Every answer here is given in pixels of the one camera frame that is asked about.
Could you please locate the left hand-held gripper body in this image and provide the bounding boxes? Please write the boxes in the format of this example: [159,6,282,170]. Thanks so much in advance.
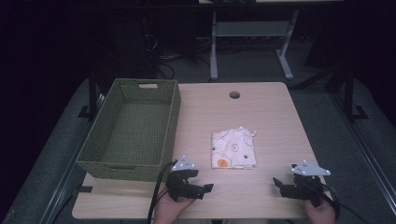
[164,154,201,203]

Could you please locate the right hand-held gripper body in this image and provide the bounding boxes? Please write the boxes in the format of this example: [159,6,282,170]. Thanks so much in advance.
[290,160,332,208]

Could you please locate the cream printed cloth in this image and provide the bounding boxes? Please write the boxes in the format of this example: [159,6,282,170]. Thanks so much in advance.
[211,125,259,171]

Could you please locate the green woven basket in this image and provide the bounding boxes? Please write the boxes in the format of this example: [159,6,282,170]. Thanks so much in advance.
[76,77,182,183]

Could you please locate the person's right hand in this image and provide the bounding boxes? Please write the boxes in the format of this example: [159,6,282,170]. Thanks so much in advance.
[303,192,339,224]

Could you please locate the person's left hand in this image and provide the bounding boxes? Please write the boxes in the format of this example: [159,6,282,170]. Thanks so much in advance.
[153,188,196,224]

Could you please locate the black metal stand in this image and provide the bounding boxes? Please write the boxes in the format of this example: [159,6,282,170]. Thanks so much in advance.
[340,60,370,123]
[77,66,106,121]

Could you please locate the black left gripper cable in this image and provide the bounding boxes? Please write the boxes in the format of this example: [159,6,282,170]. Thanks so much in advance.
[146,161,177,224]

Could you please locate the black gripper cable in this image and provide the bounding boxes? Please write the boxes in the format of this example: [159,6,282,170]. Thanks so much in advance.
[146,161,177,224]
[321,182,372,224]

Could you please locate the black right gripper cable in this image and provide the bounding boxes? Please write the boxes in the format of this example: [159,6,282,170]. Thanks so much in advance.
[321,182,372,224]

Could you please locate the grey metal floor rail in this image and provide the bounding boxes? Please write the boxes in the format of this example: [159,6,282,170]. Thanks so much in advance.
[330,91,396,217]
[38,92,106,224]

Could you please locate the tangle of black floor cables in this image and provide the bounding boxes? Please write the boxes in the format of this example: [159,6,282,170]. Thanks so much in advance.
[142,33,213,80]

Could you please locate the white metal desk frame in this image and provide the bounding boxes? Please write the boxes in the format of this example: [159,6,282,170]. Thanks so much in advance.
[198,0,344,81]

